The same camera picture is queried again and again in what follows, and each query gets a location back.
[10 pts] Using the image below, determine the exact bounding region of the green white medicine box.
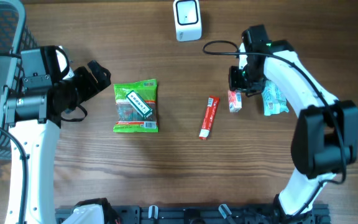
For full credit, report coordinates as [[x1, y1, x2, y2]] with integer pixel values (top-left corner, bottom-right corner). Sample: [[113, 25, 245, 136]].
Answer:
[[126, 90, 152, 119]]

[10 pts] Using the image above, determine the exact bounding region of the teal tissue packet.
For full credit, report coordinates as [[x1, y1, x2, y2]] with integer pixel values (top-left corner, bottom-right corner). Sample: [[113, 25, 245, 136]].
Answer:
[[262, 80, 289, 116]]

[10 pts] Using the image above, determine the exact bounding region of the white barcode scanner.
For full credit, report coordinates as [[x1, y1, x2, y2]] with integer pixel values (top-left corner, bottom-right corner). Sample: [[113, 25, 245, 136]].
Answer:
[[173, 0, 202, 42]]

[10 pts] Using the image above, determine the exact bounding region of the black camera cable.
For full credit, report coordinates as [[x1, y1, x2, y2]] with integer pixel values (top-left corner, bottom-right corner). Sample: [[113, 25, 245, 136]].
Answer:
[[202, 40, 348, 218], [0, 52, 30, 224]]

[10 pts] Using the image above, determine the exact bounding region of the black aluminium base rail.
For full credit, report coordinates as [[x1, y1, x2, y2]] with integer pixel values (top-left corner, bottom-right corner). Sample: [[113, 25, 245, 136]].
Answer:
[[54, 203, 331, 224]]

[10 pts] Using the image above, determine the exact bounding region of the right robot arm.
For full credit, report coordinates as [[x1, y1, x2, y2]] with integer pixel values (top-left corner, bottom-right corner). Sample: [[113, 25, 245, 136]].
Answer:
[[229, 25, 358, 223]]

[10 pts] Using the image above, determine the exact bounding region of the right black camera cable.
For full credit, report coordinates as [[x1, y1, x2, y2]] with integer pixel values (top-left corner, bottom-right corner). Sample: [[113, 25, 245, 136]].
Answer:
[[202, 40, 348, 218]]

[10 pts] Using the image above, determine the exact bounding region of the green snack bag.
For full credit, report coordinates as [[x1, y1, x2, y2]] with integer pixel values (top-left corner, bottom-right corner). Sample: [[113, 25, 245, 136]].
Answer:
[[113, 79, 158, 133]]

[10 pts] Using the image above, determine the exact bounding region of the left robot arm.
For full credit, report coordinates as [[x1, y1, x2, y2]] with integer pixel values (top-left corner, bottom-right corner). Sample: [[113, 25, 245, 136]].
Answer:
[[4, 45, 111, 223]]

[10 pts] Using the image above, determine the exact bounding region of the red sachet stick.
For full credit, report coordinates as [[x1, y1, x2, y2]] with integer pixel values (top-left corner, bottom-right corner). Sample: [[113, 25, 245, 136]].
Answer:
[[199, 96, 219, 139]]

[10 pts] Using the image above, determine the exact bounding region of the left black camera cable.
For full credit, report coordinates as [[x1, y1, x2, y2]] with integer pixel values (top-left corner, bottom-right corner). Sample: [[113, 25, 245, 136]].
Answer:
[[0, 52, 30, 224]]

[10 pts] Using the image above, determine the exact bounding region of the small orange white box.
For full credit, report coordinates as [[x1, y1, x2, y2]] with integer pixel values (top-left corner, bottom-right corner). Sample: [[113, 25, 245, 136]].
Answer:
[[227, 90, 242, 113]]

